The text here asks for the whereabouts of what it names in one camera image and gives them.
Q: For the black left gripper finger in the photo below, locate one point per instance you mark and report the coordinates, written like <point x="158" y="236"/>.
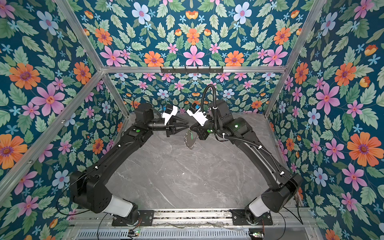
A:
<point x="178" y="122"/>
<point x="173" y="130"/>

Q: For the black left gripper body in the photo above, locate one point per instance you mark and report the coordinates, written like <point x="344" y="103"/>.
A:
<point x="168" y="128"/>

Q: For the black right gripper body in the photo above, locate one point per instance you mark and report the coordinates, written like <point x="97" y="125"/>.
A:
<point x="204" y="132"/>

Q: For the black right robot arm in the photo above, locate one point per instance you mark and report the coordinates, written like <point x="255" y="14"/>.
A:
<point x="282" y="185"/>

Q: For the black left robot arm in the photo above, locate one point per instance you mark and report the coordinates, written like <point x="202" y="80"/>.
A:
<point x="88" y="188"/>

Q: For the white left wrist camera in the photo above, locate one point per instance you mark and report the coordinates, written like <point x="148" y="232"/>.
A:
<point x="169" y="111"/>

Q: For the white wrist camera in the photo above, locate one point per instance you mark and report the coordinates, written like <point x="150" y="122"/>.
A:
<point x="169" y="111"/>
<point x="196" y="112"/>

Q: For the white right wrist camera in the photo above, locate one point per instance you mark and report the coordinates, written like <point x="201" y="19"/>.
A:
<point x="196" y="112"/>

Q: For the black hook rail on frame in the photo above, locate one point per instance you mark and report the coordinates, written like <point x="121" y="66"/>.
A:
<point x="192" y="70"/>

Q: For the aluminium frame horizontal rear bar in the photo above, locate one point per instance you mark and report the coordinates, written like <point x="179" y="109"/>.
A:
<point x="257" y="69"/>

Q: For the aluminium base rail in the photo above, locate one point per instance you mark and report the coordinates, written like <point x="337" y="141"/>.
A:
<point x="196" y="219"/>

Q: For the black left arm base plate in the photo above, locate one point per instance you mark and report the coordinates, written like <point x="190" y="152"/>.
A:
<point x="135" y="219"/>

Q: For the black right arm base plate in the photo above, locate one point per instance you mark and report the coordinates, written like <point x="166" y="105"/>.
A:
<point x="241" y="217"/>

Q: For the white vented cable duct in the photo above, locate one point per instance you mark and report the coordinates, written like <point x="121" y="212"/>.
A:
<point x="164" y="234"/>

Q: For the aluminium frame post right rear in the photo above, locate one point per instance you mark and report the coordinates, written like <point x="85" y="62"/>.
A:
<point x="314" y="13"/>

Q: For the aluminium frame post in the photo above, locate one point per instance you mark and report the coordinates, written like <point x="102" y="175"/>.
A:
<point x="314" y="13"/>
<point x="78" y="30"/>

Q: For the aluminium frame post left rear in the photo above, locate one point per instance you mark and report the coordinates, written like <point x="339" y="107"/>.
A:
<point x="78" y="30"/>

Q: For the aluminium frame bar left side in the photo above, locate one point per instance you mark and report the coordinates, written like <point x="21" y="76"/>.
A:
<point x="22" y="167"/>

